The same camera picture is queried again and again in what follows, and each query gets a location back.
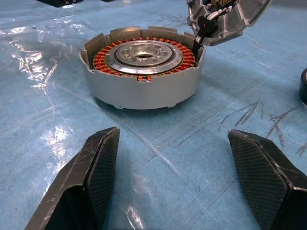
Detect black object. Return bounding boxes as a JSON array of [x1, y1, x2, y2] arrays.
[[37, 0, 80, 7]]

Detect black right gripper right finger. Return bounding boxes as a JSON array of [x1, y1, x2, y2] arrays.
[[227, 129, 307, 230]]

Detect black round rotor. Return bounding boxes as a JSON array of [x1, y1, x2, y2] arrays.
[[298, 67, 307, 106]]

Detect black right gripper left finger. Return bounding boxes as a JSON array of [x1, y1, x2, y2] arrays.
[[24, 126, 120, 230]]

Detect grey hinged motor lid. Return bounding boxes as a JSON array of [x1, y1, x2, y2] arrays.
[[186, 0, 273, 46]]

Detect grey round motor housing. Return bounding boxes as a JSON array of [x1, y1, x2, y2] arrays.
[[79, 25, 207, 110]]

